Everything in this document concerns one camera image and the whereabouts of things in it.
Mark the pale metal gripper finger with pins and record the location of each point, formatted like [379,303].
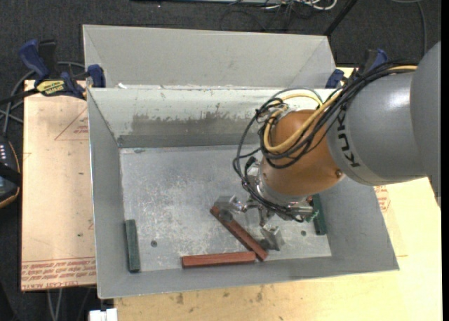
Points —
[274,237]
[228,204]

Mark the red-brown flat block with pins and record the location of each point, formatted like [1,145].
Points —
[245,236]
[219,259]

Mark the dark green flat block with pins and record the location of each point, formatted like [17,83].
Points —
[320,221]
[132,246]

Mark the grey metal bin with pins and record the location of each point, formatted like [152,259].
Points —
[175,186]

